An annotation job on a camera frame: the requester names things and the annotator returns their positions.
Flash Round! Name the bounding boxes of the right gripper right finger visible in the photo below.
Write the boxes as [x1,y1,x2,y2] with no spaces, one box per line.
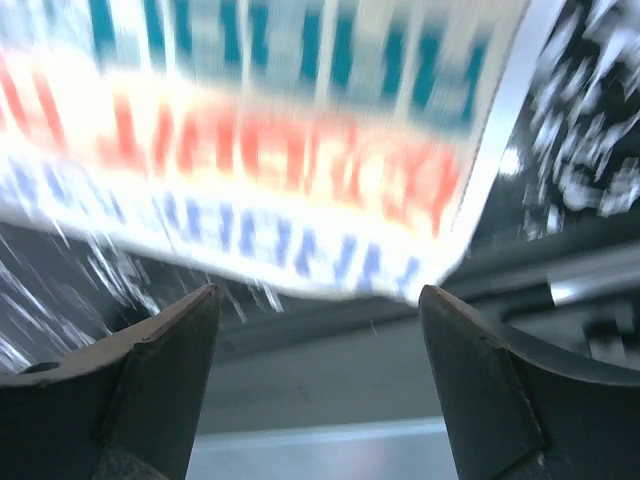
[419,286,639,479]

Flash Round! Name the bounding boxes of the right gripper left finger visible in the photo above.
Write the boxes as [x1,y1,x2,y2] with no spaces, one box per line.
[1,285,220,479]

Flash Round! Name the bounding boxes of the aluminium frame rail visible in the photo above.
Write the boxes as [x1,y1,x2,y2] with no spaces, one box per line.
[549,270,639,306]

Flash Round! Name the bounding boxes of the rabbit print towel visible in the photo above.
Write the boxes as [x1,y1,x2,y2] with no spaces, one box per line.
[1,1,528,302]

